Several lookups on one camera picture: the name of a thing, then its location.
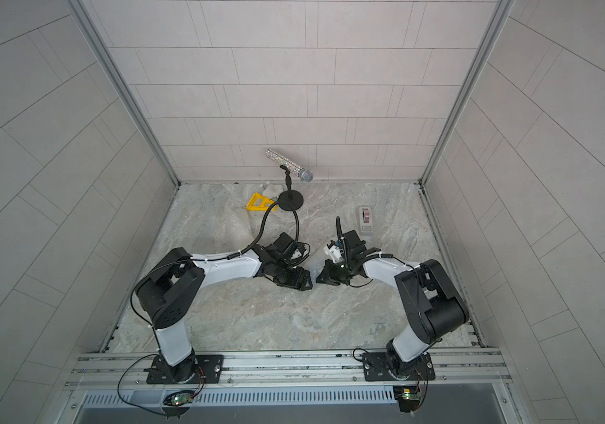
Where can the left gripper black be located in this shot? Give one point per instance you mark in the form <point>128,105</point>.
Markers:
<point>297,281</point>

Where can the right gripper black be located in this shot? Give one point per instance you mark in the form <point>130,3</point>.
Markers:
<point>331,276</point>

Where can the clear bubble wrap sheet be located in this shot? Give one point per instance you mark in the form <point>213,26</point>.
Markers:
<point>237,235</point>

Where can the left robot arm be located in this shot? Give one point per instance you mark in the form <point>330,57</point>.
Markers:
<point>168,291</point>

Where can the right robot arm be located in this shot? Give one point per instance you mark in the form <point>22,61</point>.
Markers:
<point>432,304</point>

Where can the yellow triangle ruler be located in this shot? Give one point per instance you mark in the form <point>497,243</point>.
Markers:
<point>258,202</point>

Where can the black microphone stand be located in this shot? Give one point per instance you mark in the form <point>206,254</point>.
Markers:
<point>290,199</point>

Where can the white crumpled object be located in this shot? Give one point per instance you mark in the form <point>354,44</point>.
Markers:
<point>272,191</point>

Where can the glitter microphone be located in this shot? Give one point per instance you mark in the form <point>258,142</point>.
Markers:
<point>304,174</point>

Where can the right circuit board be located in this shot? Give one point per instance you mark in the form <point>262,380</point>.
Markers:
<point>408,398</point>

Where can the circuit board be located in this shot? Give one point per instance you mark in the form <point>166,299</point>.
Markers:
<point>408,398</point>
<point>179,398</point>

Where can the left circuit board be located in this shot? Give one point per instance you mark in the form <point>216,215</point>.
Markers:
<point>179,398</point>

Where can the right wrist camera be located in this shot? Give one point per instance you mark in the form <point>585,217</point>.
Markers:
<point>334,252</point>

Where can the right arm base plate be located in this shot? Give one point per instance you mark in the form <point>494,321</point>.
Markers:
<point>387,367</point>

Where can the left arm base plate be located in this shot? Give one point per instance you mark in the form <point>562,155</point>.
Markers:
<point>195,369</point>

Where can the aluminium mounting rail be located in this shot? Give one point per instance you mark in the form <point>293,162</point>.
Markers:
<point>456,365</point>

